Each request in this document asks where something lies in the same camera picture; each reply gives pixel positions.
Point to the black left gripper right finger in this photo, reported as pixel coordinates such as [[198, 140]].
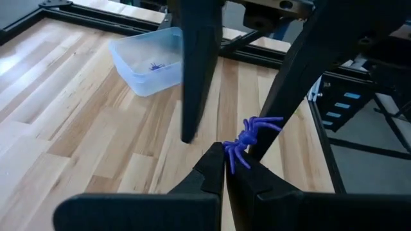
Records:
[[321, 215]]

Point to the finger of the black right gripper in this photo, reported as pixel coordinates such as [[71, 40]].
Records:
[[199, 80], [308, 64]]

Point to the black aluminium table frame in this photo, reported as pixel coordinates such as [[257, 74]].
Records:
[[96, 22]]

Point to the silver frame bracket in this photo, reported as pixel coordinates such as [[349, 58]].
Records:
[[316, 90]]

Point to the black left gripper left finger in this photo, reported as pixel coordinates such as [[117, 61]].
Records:
[[144, 215]]

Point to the clear plastic bin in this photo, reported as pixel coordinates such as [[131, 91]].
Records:
[[144, 80]]

